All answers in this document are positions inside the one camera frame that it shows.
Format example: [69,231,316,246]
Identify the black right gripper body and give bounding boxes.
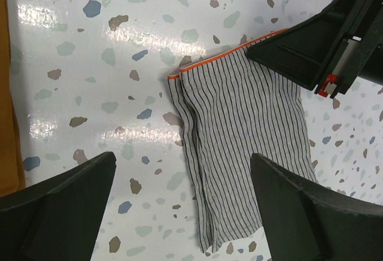
[315,0,382,98]

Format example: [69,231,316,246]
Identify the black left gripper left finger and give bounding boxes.
[1,151,116,260]

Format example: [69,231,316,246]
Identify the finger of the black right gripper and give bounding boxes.
[247,11,344,90]

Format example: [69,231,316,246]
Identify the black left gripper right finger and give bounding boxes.
[251,154,382,260]

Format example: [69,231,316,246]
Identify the grey striped underwear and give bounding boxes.
[168,41,316,252]

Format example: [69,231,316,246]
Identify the brown folded trousers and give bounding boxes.
[0,0,26,196]

